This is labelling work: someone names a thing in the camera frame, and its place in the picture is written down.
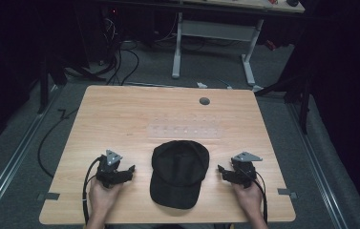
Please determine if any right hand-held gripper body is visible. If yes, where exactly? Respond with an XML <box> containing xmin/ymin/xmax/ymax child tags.
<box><xmin>229</xmin><ymin>151</ymin><xmax>264</xmax><ymax>189</ymax></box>

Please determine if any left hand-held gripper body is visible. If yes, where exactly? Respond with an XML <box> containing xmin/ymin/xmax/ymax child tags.
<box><xmin>95</xmin><ymin>149</ymin><xmax>128</xmax><ymax>189</ymax></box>

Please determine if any person's right hand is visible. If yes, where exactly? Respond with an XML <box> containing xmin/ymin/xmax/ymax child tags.
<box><xmin>231</xmin><ymin>181</ymin><xmax>264</xmax><ymax>221</ymax></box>

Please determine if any person's left hand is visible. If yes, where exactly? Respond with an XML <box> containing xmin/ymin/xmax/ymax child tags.
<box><xmin>88</xmin><ymin>177</ymin><xmax>125</xmax><ymax>220</ymax></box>

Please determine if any black baseball cap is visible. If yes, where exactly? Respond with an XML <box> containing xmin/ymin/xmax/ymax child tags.
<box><xmin>149</xmin><ymin>139</ymin><xmax>211</xmax><ymax>211</ymax></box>

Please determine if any grey tape piece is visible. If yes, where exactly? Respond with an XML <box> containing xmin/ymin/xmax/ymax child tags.
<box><xmin>276</xmin><ymin>187</ymin><xmax>299</xmax><ymax>200</ymax></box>
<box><xmin>36</xmin><ymin>191</ymin><xmax>61</xmax><ymax>202</ymax></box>

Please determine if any clear plastic strip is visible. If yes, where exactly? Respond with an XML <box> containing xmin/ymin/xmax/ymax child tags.
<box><xmin>146</xmin><ymin>114</ymin><xmax>223</xmax><ymax>140</ymax></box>

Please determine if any black metal stand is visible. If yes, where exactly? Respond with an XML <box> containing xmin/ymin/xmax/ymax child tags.
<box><xmin>254</xmin><ymin>73</ymin><xmax>313</xmax><ymax>135</ymax></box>
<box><xmin>36</xmin><ymin>44</ymin><xmax>69</xmax><ymax>115</ymax></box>

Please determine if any white-legged background desk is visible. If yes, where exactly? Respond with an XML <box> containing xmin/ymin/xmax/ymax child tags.
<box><xmin>155</xmin><ymin>0</ymin><xmax>307</xmax><ymax>88</ymax></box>

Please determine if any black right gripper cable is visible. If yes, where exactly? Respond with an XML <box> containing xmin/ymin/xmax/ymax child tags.
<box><xmin>242</xmin><ymin>167</ymin><xmax>269</xmax><ymax>225</ymax></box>

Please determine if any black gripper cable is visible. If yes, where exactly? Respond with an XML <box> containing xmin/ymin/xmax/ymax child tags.
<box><xmin>242</xmin><ymin>167</ymin><xmax>269</xmax><ymax>225</ymax></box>
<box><xmin>81</xmin><ymin>156</ymin><xmax>105</xmax><ymax>226</ymax></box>

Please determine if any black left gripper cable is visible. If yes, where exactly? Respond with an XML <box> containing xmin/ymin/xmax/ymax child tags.
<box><xmin>81</xmin><ymin>156</ymin><xmax>105</xmax><ymax>226</ymax></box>

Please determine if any black floor cable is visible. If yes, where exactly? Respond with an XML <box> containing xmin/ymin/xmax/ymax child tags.
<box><xmin>37</xmin><ymin>108</ymin><xmax>80</xmax><ymax>179</ymax></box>

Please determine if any metal floor rail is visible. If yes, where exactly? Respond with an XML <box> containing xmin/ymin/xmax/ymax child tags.
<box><xmin>0</xmin><ymin>85</ymin><xmax>61</xmax><ymax>227</ymax></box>
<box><xmin>286</xmin><ymin>102</ymin><xmax>349</xmax><ymax>229</ymax></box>

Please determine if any bundle of black cables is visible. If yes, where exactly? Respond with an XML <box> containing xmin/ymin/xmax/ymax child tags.
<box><xmin>95</xmin><ymin>8</ymin><xmax>141</xmax><ymax>87</ymax></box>

